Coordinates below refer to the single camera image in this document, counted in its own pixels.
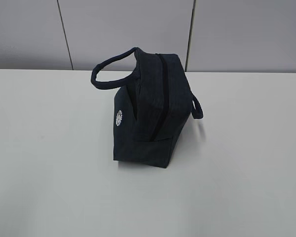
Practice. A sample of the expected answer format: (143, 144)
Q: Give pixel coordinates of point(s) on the navy blue lunch bag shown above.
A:
(151, 107)

